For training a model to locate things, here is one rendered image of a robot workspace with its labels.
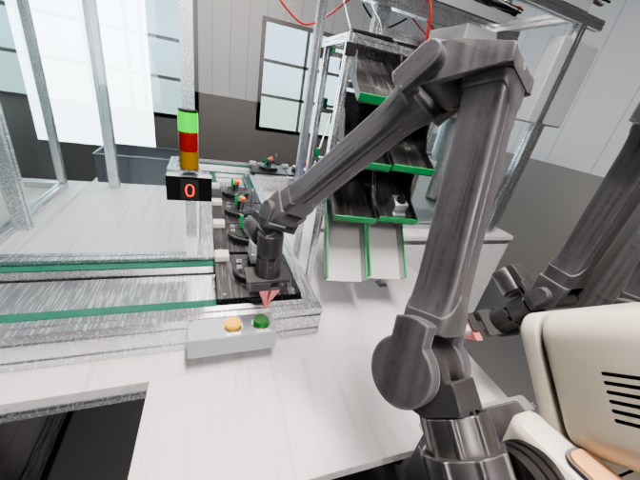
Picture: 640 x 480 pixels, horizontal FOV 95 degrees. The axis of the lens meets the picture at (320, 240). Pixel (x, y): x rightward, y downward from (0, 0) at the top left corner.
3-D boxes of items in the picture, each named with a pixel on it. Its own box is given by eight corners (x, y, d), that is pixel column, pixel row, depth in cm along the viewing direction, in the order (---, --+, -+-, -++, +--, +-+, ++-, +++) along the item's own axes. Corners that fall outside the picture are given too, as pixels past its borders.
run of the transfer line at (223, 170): (462, 204, 261) (467, 190, 256) (166, 188, 176) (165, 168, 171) (432, 189, 295) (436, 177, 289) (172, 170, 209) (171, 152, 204)
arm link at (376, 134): (448, 54, 35) (481, 100, 42) (431, 28, 37) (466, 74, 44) (255, 224, 61) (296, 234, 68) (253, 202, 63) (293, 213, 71)
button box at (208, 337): (274, 348, 77) (276, 330, 74) (187, 360, 69) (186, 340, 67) (270, 329, 83) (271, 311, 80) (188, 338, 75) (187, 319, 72)
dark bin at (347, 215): (374, 225, 89) (384, 208, 83) (332, 220, 86) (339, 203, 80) (360, 166, 106) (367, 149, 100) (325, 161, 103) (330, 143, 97)
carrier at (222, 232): (282, 255, 110) (286, 225, 105) (213, 257, 101) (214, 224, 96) (270, 228, 130) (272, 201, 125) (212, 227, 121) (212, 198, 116)
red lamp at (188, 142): (198, 152, 81) (198, 134, 78) (178, 150, 79) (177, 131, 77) (198, 149, 85) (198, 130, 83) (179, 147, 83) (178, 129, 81)
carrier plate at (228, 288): (300, 298, 89) (301, 292, 88) (216, 305, 80) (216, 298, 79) (283, 257, 109) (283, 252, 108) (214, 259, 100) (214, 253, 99)
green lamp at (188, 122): (198, 133, 78) (197, 114, 76) (177, 131, 77) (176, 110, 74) (198, 130, 82) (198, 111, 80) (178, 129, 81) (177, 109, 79)
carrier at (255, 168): (288, 177, 209) (290, 159, 204) (253, 174, 201) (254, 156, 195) (280, 168, 229) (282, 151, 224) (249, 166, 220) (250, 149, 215)
